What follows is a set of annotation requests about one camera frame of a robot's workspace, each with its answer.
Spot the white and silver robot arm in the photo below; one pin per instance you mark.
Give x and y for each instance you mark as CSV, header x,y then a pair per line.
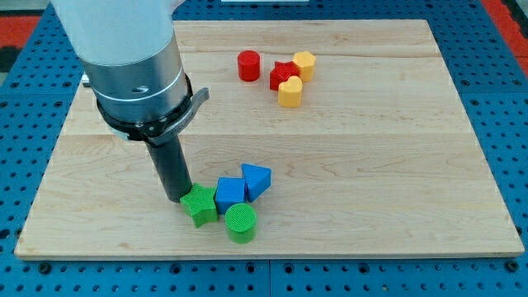
x,y
130,54

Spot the yellow heart block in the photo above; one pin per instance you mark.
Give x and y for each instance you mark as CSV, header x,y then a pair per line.
x,y
290,92

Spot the blue triangle block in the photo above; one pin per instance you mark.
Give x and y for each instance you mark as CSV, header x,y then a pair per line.
x,y
257,178

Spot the blue cube block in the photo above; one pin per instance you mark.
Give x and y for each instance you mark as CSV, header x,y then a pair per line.
x,y
230,191

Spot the green cylinder block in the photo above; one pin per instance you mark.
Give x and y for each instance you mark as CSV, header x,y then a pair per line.
x,y
241,223

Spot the red star block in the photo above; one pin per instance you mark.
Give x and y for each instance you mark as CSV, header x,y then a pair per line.
x,y
281,72

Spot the green star block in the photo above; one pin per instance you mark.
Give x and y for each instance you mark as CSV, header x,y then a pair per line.
x,y
199,204

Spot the red cylinder block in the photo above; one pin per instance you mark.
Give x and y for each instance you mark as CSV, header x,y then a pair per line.
x,y
249,62

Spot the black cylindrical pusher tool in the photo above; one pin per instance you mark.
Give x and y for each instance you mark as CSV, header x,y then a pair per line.
x,y
170,164

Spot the yellow hexagon block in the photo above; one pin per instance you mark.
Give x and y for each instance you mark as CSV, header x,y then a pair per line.
x,y
305,63

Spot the wooden board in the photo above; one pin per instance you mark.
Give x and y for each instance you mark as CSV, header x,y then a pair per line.
x,y
379,161

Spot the black clamp with metal lever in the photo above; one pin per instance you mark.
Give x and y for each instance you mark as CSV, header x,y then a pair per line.
x,y
137,122

